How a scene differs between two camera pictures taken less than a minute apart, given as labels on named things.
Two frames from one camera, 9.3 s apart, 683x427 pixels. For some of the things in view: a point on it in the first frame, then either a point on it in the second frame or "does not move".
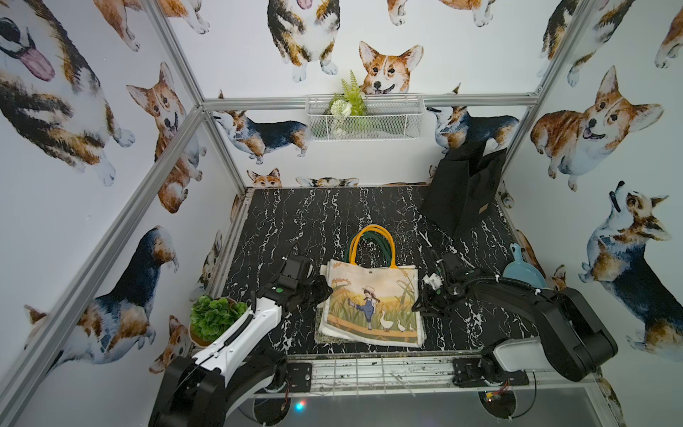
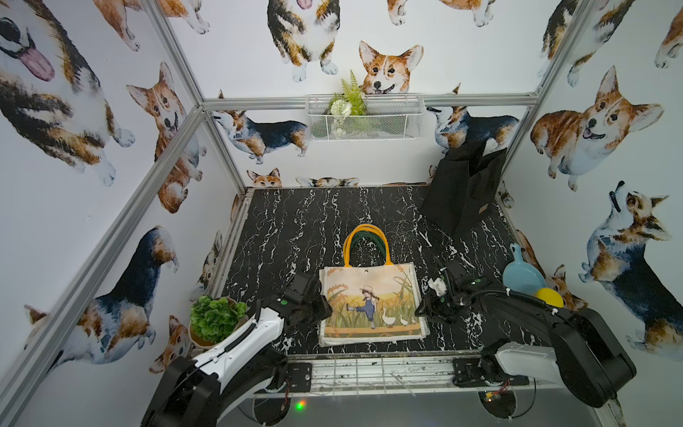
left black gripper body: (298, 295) to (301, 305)
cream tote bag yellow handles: (372, 303) does not move
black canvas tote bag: (463, 187) does not move
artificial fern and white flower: (345, 105) does not move
